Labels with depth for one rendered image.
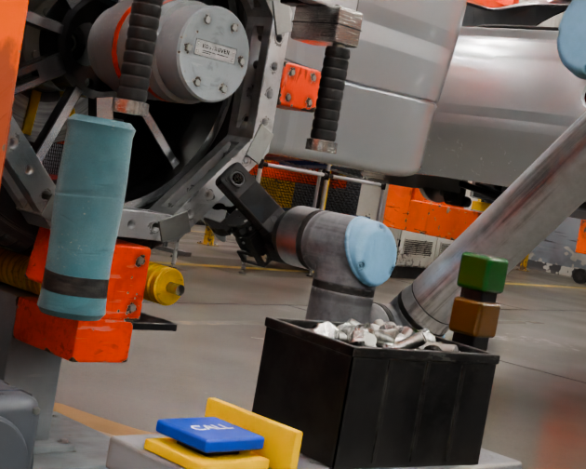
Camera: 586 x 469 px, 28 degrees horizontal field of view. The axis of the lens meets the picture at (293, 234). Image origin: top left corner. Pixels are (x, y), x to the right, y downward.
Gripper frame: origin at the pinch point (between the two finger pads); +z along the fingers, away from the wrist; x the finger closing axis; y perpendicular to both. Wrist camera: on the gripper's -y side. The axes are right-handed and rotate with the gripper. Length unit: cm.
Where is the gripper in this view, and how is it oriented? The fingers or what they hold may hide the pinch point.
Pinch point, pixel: (202, 205)
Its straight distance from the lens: 187.2
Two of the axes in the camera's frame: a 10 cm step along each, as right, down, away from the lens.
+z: -7.0, -1.6, 6.9
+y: 3.7, 7.5, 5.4
